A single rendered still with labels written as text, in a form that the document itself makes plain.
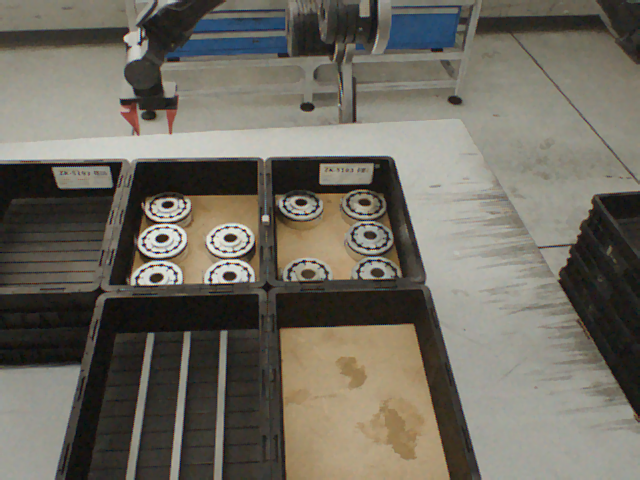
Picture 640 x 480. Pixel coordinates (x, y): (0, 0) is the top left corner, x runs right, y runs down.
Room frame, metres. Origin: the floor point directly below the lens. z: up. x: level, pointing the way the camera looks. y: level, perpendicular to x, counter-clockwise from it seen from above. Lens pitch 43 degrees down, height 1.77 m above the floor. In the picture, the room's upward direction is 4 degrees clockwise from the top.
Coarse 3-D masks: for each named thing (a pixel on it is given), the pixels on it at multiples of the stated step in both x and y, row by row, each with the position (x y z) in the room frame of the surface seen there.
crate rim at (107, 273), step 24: (264, 168) 1.10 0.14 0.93; (264, 192) 1.02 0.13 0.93; (120, 216) 0.91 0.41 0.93; (264, 240) 0.87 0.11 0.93; (264, 264) 0.80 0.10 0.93; (120, 288) 0.72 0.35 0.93; (144, 288) 0.73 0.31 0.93; (168, 288) 0.73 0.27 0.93; (192, 288) 0.73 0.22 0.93; (216, 288) 0.74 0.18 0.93; (264, 288) 0.76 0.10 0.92
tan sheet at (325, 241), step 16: (336, 208) 1.10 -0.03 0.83; (320, 224) 1.04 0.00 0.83; (336, 224) 1.04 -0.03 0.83; (384, 224) 1.05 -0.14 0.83; (288, 240) 0.98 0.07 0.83; (304, 240) 0.98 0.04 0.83; (320, 240) 0.98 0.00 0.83; (336, 240) 0.99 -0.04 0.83; (288, 256) 0.93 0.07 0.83; (304, 256) 0.93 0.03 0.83; (320, 256) 0.93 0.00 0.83; (336, 256) 0.94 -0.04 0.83; (336, 272) 0.89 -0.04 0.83
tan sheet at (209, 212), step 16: (192, 208) 1.06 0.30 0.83; (208, 208) 1.07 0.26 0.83; (224, 208) 1.07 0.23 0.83; (240, 208) 1.07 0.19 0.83; (256, 208) 1.08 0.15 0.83; (144, 224) 1.00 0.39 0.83; (192, 224) 1.01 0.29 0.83; (208, 224) 1.01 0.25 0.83; (256, 224) 1.02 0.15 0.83; (192, 240) 0.96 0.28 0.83; (256, 240) 0.97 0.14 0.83; (192, 256) 0.91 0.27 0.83; (256, 256) 0.92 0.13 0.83; (192, 272) 0.86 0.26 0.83; (256, 272) 0.88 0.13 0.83
